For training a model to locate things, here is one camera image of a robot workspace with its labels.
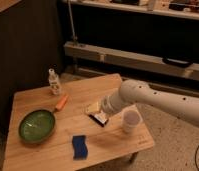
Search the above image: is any small clear bottle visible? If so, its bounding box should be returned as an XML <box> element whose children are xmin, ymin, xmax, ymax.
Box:
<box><xmin>48</xmin><ymin>68</ymin><xmax>61</xmax><ymax>95</ymax></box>

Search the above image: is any blue sponge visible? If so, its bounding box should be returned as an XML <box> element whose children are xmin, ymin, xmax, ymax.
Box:
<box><xmin>72</xmin><ymin>135</ymin><xmax>88</xmax><ymax>160</ymax></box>

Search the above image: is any white paper cup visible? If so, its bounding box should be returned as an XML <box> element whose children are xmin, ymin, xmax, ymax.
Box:
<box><xmin>122</xmin><ymin>110</ymin><xmax>141</xmax><ymax>133</ymax></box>

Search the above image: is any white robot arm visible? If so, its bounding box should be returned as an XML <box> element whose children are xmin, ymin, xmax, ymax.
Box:
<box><xmin>101</xmin><ymin>80</ymin><xmax>199</xmax><ymax>127</ymax></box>

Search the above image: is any white cylindrical gripper end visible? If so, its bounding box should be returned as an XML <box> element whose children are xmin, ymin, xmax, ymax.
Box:
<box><xmin>101</xmin><ymin>94</ymin><xmax>122</xmax><ymax>116</ymax></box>

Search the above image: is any long grey metal case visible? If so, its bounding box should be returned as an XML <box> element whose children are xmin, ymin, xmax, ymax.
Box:
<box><xmin>64</xmin><ymin>41</ymin><xmax>199</xmax><ymax>81</ymax></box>

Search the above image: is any metal pole stand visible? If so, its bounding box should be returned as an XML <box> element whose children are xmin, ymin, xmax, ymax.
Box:
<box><xmin>67</xmin><ymin>0</ymin><xmax>78</xmax><ymax>46</ymax></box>

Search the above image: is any upper shelf with clutter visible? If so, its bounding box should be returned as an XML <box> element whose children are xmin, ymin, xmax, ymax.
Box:
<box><xmin>61</xmin><ymin>0</ymin><xmax>199</xmax><ymax>22</ymax></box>

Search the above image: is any green pan orange handle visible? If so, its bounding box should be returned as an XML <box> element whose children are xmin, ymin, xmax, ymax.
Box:
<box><xmin>18</xmin><ymin>94</ymin><xmax>68</xmax><ymax>144</ymax></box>

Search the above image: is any wooden table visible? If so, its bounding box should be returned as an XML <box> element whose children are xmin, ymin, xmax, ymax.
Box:
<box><xmin>3</xmin><ymin>74</ymin><xmax>154</xmax><ymax>171</ymax></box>

